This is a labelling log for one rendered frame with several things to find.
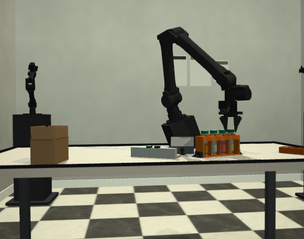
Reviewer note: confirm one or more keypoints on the brown cardboard box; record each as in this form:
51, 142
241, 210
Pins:
49, 145

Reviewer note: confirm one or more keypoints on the orange digital multimeter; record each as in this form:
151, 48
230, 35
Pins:
291, 150

